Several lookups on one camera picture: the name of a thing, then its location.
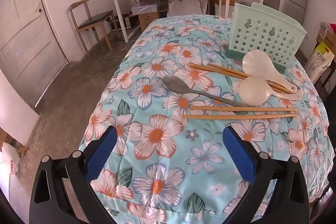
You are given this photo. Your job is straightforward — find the white plastic bag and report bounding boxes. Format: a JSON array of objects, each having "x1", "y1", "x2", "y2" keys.
[{"x1": 0, "y1": 142, "x2": 21, "y2": 174}]

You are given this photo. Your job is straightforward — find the white rice paddle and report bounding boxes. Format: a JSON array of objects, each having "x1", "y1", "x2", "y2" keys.
[
  {"x1": 239, "y1": 76, "x2": 302, "y2": 105},
  {"x1": 242, "y1": 50, "x2": 298, "y2": 94}
]

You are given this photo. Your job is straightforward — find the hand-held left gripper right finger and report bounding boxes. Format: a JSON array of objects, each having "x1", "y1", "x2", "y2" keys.
[{"x1": 222, "y1": 126, "x2": 310, "y2": 224}]

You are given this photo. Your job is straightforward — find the white wooden door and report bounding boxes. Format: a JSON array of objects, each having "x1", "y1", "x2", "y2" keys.
[{"x1": 0, "y1": 0, "x2": 69, "y2": 109}]

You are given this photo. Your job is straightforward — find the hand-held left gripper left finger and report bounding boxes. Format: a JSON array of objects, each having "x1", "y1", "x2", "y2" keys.
[{"x1": 29, "y1": 126, "x2": 118, "y2": 224}]

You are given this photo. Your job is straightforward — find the wooden chair with black seat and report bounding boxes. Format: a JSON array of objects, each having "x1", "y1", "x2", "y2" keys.
[{"x1": 70, "y1": 0, "x2": 121, "y2": 52}]

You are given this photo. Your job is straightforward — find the open cardboard box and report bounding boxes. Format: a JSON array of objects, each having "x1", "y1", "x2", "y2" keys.
[{"x1": 316, "y1": 22, "x2": 336, "y2": 43}]

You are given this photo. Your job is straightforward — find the yellow printed sack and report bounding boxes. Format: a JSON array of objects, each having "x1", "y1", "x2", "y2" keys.
[{"x1": 307, "y1": 42, "x2": 335, "y2": 83}]

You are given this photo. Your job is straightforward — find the grey wrapped box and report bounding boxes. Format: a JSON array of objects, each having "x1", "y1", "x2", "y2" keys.
[{"x1": 131, "y1": 1, "x2": 160, "y2": 15}]

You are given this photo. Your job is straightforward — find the small white oven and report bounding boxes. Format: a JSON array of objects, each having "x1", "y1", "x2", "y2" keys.
[{"x1": 113, "y1": 13, "x2": 137, "y2": 30}]

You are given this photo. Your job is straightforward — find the metal spoon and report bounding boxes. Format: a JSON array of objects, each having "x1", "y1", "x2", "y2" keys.
[{"x1": 163, "y1": 75, "x2": 251, "y2": 107}]

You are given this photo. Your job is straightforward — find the white sack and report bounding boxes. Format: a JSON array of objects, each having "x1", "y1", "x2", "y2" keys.
[{"x1": 167, "y1": 0, "x2": 208, "y2": 17}]

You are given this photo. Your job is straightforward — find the floral blue blanket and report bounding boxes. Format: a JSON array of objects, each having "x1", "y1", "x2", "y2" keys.
[{"x1": 79, "y1": 14, "x2": 331, "y2": 224}]

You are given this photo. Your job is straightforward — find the green perforated utensil holder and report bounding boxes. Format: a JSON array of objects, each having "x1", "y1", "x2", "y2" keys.
[{"x1": 226, "y1": 2, "x2": 307, "y2": 73}]

